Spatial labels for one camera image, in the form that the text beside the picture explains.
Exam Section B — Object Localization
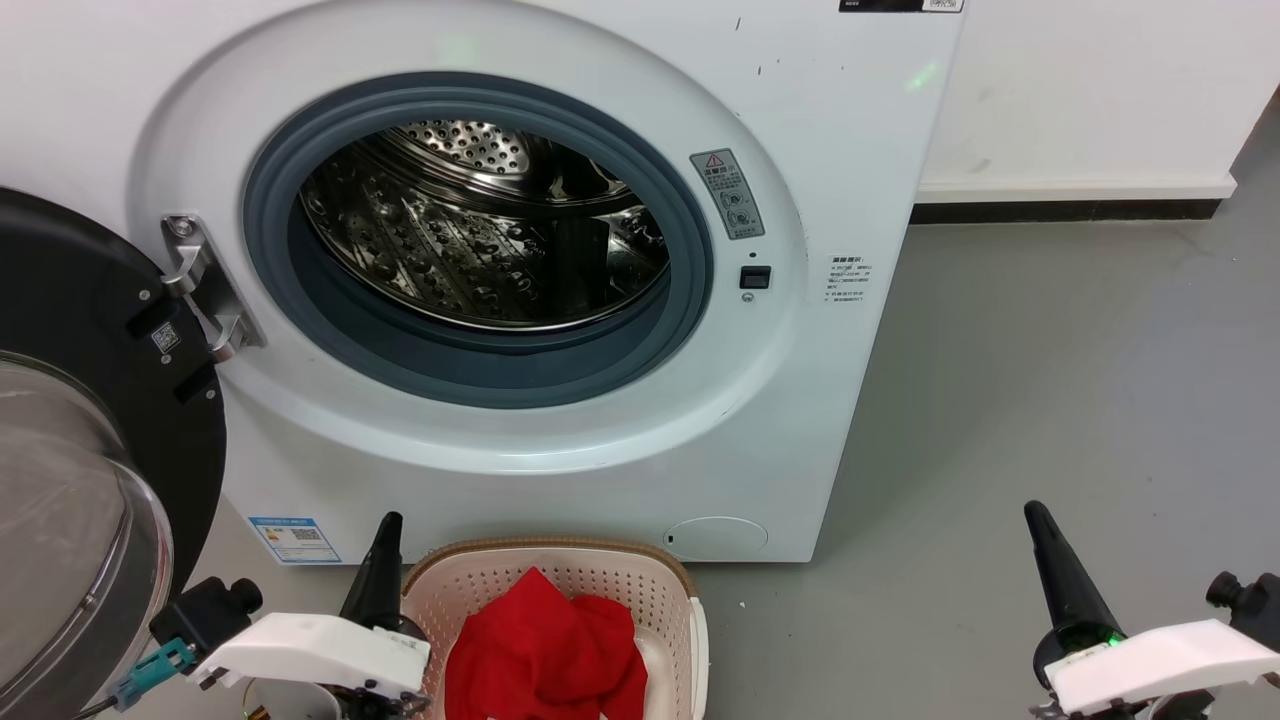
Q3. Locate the white front-load washing machine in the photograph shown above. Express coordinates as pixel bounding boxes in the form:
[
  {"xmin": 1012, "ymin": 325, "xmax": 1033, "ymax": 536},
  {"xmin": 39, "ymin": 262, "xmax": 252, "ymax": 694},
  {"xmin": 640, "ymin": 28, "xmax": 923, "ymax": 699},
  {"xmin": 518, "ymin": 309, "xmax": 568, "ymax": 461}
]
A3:
[{"xmin": 0, "ymin": 0, "xmax": 966, "ymax": 564}]

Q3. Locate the round drain filter cover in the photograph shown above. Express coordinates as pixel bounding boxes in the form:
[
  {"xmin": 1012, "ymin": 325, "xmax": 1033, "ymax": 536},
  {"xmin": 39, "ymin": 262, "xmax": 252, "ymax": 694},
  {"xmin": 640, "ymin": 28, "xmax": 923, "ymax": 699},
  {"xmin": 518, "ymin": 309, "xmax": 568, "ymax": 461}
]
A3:
[{"xmin": 663, "ymin": 516, "xmax": 769, "ymax": 561}]

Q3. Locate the black round washer door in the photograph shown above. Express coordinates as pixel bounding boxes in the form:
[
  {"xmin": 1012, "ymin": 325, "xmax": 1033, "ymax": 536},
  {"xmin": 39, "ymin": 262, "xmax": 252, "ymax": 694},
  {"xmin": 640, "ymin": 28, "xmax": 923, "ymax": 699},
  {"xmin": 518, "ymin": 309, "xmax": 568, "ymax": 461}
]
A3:
[{"xmin": 0, "ymin": 187, "xmax": 229, "ymax": 720}]

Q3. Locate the blue energy label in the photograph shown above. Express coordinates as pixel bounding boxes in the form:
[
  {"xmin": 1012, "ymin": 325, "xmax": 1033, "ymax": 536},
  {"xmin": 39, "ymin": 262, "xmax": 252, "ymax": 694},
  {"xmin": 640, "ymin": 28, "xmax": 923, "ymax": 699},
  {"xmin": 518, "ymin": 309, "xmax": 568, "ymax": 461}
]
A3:
[{"xmin": 247, "ymin": 516, "xmax": 342, "ymax": 565}]

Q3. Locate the grey rubber door gasket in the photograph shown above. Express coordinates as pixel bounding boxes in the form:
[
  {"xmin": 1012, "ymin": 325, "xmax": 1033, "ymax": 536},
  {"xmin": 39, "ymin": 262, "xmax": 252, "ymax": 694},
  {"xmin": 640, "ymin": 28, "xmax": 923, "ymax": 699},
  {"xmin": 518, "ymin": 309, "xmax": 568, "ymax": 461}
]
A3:
[{"xmin": 243, "ymin": 72, "xmax": 714, "ymax": 409}]

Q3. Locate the metal door hinge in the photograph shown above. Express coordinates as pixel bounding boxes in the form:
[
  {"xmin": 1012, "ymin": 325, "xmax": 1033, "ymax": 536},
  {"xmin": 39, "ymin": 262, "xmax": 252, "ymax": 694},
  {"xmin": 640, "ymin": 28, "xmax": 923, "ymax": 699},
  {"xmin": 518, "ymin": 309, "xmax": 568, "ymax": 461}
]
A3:
[{"xmin": 160, "ymin": 213, "xmax": 266, "ymax": 363}]

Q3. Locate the red cloth garment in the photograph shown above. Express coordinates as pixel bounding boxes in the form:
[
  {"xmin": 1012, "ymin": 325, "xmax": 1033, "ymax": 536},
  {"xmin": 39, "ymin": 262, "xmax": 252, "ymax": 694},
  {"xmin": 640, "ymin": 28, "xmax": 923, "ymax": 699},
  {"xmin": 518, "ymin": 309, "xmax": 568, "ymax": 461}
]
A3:
[{"xmin": 444, "ymin": 567, "xmax": 649, "ymax": 720}]

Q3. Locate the small printed text sticker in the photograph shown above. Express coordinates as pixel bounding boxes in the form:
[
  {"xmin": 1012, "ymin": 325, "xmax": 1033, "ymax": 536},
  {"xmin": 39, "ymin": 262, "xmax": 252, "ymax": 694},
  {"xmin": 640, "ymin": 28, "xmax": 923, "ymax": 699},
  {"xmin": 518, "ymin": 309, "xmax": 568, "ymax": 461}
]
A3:
[{"xmin": 826, "ymin": 255, "xmax": 874, "ymax": 304}]

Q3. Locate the black baseboard strip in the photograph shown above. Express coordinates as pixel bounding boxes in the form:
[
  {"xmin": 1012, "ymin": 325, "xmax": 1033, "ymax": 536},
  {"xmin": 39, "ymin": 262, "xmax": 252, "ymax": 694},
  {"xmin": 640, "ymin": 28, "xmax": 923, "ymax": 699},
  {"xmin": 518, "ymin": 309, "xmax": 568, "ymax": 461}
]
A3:
[{"xmin": 910, "ymin": 200, "xmax": 1226, "ymax": 224}]

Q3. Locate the teal cable connector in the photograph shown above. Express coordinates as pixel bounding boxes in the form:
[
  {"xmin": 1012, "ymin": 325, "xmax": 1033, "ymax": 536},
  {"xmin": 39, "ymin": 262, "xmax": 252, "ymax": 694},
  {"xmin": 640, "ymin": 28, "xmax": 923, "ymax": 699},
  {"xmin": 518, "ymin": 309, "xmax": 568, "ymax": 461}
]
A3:
[{"xmin": 112, "ymin": 640, "xmax": 196, "ymax": 711}]

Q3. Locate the stainless steel washing machine drum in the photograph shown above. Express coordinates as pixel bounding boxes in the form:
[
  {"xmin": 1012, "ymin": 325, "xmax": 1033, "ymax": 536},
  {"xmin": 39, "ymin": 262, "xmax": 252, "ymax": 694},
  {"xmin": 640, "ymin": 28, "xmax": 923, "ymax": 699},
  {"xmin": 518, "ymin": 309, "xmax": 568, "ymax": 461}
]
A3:
[{"xmin": 300, "ymin": 120, "xmax": 671, "ymax": 331}]

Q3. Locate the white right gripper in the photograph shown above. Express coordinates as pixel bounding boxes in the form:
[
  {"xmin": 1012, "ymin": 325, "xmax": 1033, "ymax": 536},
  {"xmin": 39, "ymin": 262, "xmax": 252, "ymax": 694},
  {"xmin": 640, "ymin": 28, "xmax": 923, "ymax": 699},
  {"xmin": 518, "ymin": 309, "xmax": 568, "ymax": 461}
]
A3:
[{"xmin": 1023, "ymin": 500, "xmax": 1280, "ymax": 720}]

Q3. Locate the cream perforated laundry basket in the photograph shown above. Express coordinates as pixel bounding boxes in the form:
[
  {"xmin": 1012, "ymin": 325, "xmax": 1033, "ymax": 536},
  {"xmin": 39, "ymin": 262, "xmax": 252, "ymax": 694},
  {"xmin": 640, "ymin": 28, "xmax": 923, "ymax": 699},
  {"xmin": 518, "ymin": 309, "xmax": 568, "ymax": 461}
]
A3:
[{"xmin": 400, "ymin": 538, "xmax": 711, "ymax": 720}]

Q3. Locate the grey warning sticker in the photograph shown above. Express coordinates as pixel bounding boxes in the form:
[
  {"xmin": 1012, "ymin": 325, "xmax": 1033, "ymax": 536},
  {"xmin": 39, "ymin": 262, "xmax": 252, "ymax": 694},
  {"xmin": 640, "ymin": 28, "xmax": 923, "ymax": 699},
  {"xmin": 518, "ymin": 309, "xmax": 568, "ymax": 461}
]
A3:
[{"xmin": 690, "ymin": 148, "xmax": 766, "ymax": 241}]

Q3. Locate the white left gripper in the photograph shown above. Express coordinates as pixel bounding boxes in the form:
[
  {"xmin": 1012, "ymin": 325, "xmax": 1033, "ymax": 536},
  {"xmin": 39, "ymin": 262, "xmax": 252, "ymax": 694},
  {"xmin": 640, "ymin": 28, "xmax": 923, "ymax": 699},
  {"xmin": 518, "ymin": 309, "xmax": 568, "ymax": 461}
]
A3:
[{"xmin": 190, "ymin": 512, "xmax": 433, "ymax": 720}]

